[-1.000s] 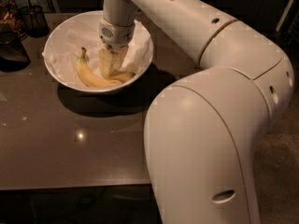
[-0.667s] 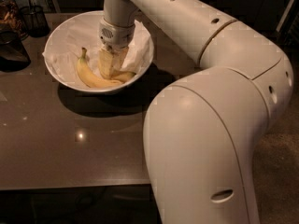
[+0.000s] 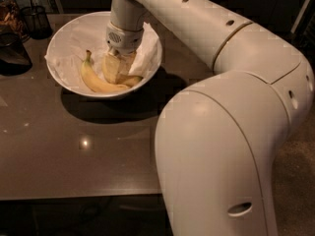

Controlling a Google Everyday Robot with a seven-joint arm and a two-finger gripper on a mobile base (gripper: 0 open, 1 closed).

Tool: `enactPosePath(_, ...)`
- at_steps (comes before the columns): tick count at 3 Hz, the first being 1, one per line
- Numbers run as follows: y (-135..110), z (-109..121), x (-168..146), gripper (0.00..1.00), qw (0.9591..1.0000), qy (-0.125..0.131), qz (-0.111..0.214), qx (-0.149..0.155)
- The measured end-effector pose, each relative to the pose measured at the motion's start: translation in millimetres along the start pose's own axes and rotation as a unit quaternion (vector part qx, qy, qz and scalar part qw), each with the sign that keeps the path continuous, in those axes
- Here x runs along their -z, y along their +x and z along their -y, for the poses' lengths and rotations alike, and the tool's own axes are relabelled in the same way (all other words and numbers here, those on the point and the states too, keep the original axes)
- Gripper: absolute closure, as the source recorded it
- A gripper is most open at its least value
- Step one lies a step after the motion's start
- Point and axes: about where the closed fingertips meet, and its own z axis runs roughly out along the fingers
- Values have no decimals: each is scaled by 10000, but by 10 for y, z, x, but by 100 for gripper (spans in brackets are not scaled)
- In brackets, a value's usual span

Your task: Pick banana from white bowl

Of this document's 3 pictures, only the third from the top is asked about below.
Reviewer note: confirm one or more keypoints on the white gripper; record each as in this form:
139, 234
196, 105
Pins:
126, 39

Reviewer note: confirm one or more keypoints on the yellow banana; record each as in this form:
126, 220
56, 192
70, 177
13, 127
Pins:
131, 80
93, 81

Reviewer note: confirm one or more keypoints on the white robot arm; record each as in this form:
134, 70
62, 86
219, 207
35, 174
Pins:
216, 140

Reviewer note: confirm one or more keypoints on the white round bowl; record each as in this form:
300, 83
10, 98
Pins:
72, 33

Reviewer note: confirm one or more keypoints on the white paper liner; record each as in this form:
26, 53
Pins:
65, 49

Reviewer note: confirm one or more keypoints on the black mesh pen cup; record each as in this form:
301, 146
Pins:
36, 20

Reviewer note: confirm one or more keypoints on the dark glass container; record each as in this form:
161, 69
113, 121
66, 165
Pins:
14, 59

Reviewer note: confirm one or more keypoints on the jar with brown snacks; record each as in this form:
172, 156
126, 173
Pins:
10, 16

